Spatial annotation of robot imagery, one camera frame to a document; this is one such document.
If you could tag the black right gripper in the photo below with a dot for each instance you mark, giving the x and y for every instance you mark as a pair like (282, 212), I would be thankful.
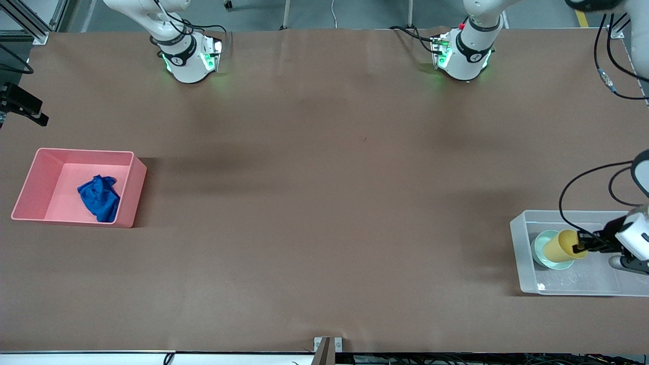
(20, 100)

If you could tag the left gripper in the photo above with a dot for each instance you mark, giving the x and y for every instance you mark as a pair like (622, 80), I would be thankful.
(605, 239)

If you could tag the yellow plastic cup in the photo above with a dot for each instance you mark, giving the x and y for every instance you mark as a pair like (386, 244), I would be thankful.
(557, 246)

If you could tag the mint green bowl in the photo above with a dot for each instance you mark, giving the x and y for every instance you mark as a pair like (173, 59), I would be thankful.
(538, 251)

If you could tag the blue cloth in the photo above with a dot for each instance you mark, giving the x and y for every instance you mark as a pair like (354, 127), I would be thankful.
(100, 198)

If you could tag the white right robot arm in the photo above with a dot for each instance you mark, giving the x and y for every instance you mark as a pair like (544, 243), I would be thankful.
(187, 66)

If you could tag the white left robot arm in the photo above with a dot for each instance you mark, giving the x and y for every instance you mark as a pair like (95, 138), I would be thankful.
(464, 56)

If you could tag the clear plastic box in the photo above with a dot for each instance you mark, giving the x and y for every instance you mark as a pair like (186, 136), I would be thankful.
(583, 281)

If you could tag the pink plastic bin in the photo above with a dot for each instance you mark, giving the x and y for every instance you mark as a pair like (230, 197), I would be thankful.
(61, 177)

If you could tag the grey metal leg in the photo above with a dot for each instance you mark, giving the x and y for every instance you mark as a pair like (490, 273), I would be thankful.
(286, 15)
(409, 14)

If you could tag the brown paper table cover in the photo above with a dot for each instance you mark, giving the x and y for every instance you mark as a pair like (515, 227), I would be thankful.
(324, 152)

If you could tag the aluminium frame corner bracket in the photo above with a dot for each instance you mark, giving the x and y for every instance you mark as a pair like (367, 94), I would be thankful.
(615, 33)

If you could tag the metal table edge bracket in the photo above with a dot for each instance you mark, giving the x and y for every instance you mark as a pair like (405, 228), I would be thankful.
(328, 343)

